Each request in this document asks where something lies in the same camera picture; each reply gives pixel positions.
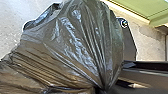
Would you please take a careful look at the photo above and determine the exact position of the grey plastic trash bag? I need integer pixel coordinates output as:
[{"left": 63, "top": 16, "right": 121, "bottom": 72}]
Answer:
[{"left": 0, "top": 0, "right": 125, "bottom": 94}]

